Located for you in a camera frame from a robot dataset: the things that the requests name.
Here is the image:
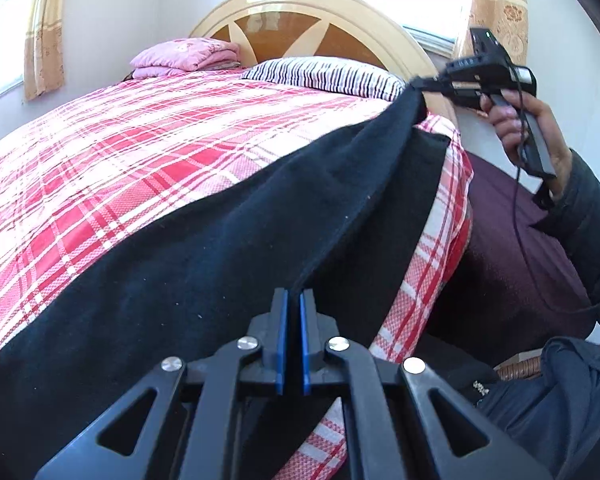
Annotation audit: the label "pink folded blanket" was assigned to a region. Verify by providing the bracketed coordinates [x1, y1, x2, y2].
[130, 37, 242, 79]

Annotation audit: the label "dark blue jacket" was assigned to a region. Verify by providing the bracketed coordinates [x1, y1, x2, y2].
[472, 337, 600, 480]

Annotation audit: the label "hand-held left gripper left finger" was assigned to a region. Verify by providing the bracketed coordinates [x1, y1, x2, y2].
[34, 287, 288, 480]

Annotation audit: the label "striped pillow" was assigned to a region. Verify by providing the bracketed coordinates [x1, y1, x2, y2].
[241, 56, 406, 101]

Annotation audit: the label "person's right forearm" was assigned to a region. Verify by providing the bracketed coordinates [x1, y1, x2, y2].
[530, 147, 600, 318]

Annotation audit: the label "person's right hand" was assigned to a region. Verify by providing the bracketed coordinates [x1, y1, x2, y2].
[481, 94, 573, 201]

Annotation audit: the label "wicker basket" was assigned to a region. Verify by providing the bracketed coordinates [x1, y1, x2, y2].
[495, 352, 546, 381]

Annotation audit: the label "black pants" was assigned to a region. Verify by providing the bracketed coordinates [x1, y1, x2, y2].
[0, 77, 453, 480]

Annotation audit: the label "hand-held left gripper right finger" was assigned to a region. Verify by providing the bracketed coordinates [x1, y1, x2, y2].
[300, 287, 553, 480]

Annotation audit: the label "beige patterned curtain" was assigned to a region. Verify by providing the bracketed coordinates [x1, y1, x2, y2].
[452, 0, 530, 71]
[24, 0, 71, 101]

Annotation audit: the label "dark cloth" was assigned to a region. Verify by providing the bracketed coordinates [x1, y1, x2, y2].
[420, 335, 501, 403]

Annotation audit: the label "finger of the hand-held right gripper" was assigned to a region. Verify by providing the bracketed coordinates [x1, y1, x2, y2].
[422, 85, 462, 107]
[410, 74, 453, 88]

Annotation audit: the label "red plaid bedsheet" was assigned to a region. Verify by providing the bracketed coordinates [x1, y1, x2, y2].
[0, 72, 476, 480]

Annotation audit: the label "wooden bed headboard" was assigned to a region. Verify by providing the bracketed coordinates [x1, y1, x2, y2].
[187, 0, 438, 78]

